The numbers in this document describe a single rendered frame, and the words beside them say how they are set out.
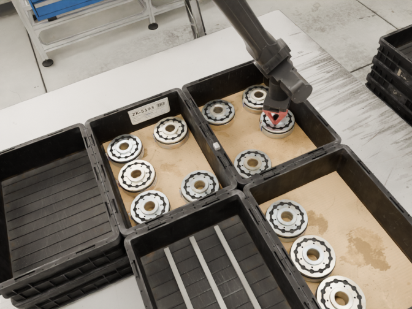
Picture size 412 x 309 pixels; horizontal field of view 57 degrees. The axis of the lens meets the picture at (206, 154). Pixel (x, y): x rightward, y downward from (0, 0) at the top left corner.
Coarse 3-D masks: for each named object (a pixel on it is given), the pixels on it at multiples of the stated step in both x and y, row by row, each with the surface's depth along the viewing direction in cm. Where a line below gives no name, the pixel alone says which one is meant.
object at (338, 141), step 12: (252, 60) 118; (228, 72) 116; (192, 84) 114; (312, 108) 104; (204, 120) 105; (324, 120) 101; (336, 132) 98; (336, 144) 96; (228, 156) 97; (300, 156) 95; (276, 168) 94; (240, 180) 92; (252, 180) 92
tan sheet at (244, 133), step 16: (240, 96) 123; (240, 112) 119; (240, 128) 115; (256, 128) 114; (224, 144) 112; (240, 144) 111; (256, 144) 111; (272, 144) 110; (288, 144) 110; (304, 144) 109; (272, 160) 107; (288, 160) 107
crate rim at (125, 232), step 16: (160, 96) 112; (112, 112) 110; (192, 112) 107; (96, 144) 103; (208, 144) 99; (96, 160) 99; (112, 192) 93; (224, 192) 90; (112, 208) 90; (176, 208) 89; (144, 224) 87
